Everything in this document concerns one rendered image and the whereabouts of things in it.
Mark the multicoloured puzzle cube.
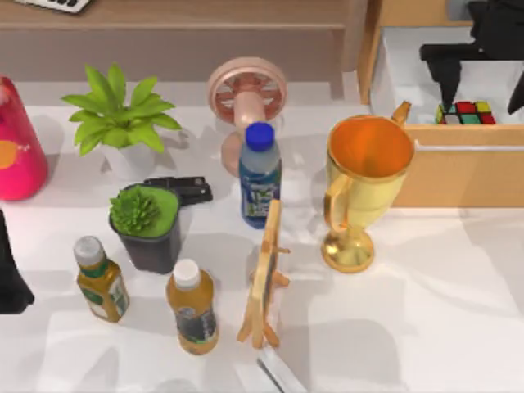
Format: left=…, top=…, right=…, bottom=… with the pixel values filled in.
left=434, top=99, right=498, bottom=126

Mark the open wooden drawer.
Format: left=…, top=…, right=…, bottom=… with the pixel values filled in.
left=357, top=0, right=524, bottom=209

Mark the pale wooden drawer front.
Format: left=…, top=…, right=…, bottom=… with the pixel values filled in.
left=391, top=124, right=524, bottom=209

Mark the gold trophy cup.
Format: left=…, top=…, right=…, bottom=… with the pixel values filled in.
left=320, top=100, right=418, bottom=273

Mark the pink desk fan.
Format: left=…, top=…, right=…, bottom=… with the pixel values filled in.
left=206, top=56, right=288, bottom=178

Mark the blue-capped clear bottle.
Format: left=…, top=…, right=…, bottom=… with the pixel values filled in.
left=237, top=122, right=283, bottom=231

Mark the wooden shelf unit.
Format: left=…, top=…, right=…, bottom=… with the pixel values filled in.
left=0, top=0, right=369, bottom=84

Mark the wooden framed blackboard on stand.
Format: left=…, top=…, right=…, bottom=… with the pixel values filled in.
left=236, top=199, right=292, bottom=350

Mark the black stapler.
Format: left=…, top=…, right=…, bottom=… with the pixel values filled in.
left=142, top=175, right=215, bottom=206

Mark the leafy plant in white pot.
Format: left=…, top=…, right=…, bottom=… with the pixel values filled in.
left=60, top=62, right=184, bottom=182

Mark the succulent in dark grey pot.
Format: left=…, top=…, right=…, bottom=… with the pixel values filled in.
left=107, top=183, right=183, bottom=276

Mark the orange bottle with white cap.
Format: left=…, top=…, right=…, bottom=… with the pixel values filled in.
left=165, top=258, right=220, bottom=357

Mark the white and black keyboard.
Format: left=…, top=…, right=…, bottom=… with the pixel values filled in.
left=13, top=0, right=97, bottom=16

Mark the amber bottle with grey cap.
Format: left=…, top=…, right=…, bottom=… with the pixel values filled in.
left=73, top=235, right=132, bottom=325

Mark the pink cone-shaped bottle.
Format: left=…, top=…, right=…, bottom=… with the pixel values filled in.
left=0, top=75, right=50, bottom=202

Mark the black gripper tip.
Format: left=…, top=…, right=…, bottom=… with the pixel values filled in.
left=0, top=208, right=36, bottom=316

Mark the long metal drawer handle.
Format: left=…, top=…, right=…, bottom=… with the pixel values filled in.
left=413, top=138, right=524, bottom=156

